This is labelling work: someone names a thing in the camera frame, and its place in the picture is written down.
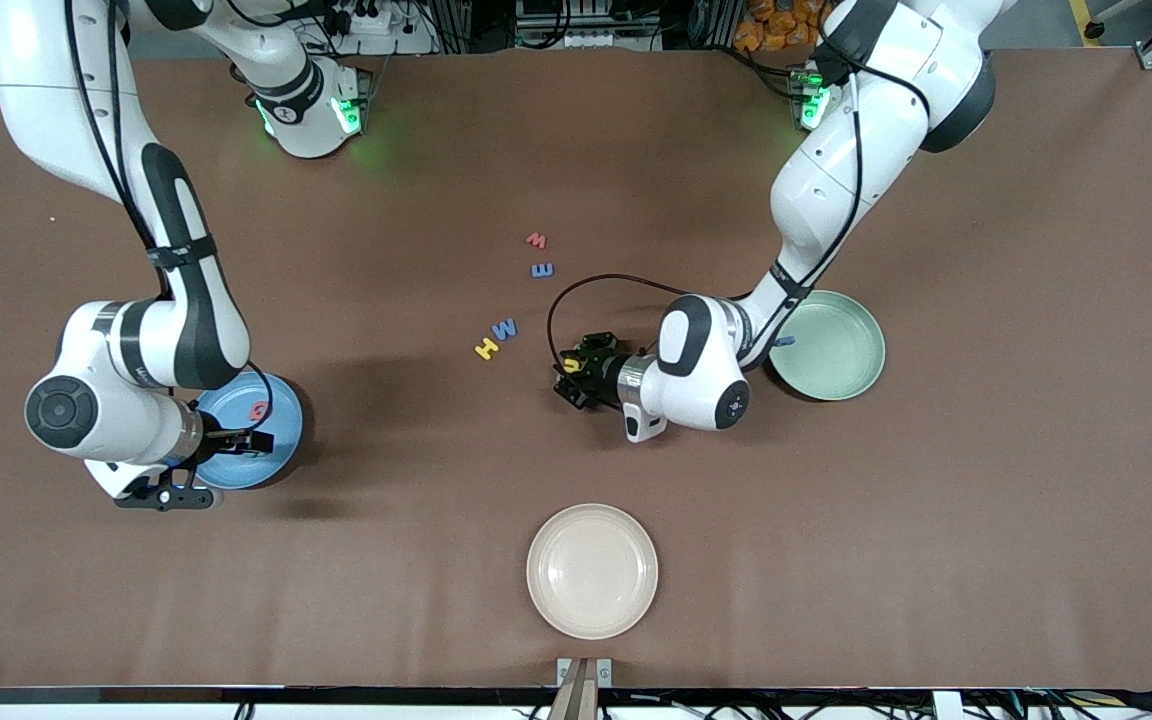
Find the blue plate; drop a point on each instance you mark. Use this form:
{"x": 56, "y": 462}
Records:
{"x": 286, "y": 450}

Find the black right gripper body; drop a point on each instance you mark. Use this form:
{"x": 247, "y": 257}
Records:
{"x": 220, "y": 441}

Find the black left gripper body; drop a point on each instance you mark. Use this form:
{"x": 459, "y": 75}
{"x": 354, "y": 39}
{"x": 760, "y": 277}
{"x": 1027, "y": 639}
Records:
{"x": 602, "y": 374}

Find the aluminium camera mount post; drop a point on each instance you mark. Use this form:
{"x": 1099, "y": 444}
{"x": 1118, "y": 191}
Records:
{"x": 584, "y": 690}

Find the blue foam letter m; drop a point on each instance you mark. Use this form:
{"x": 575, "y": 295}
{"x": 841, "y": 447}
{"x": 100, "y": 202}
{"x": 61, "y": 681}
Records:
{"x": 542, "y": 270}

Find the cream plate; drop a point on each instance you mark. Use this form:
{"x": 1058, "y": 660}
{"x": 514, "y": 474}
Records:
{"x": 592, "y": 571}

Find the green plate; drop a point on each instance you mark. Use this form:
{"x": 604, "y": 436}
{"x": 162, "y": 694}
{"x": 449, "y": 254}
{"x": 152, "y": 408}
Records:
{"x": 836, "y": 350}

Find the table edge rail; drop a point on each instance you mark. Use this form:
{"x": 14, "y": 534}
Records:
{"x": 236, "y": 695}

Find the white power strip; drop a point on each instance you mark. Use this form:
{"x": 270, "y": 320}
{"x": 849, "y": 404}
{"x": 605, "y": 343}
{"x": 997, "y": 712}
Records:
{"x": 596, "y": 38}
{"x": 371, "y": 20}

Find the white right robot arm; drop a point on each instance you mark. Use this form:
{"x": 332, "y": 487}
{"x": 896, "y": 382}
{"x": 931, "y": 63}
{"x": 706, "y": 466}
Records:
{"x": 46, "y": 100}

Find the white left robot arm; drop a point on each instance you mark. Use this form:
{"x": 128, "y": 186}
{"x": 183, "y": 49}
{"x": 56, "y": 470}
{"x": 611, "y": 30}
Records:
{"x": 836, "y": 170}

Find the red foam letter w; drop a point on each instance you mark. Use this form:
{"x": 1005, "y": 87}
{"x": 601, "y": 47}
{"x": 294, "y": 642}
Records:
{"x": 536, "y": 240}

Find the orange items bag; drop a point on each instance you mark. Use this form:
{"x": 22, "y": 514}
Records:
{"x": 776, "y": 30}

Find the blue foam letter W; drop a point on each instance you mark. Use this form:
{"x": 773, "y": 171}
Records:
{"x": 504, "y": 329}

